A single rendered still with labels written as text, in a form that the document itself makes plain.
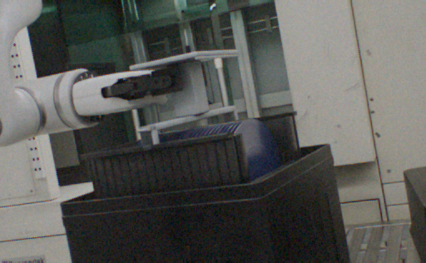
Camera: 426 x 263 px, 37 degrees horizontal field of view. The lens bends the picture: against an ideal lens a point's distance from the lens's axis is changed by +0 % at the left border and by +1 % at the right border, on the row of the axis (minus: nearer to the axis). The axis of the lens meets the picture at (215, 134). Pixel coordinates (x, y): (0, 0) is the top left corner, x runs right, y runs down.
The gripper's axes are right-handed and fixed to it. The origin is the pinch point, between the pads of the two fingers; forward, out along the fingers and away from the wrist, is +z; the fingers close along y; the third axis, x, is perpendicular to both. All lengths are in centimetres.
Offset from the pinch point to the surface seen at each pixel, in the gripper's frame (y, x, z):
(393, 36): -38.2, 1.5, 20.5
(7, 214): -26, -20, -64
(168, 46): -115, 16, -68
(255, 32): -120, 15, -37
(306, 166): -1.5, -13.7, 14.4
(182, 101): 1.6, -2.9, 0.3
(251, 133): -0.3, -8.5, 8.3
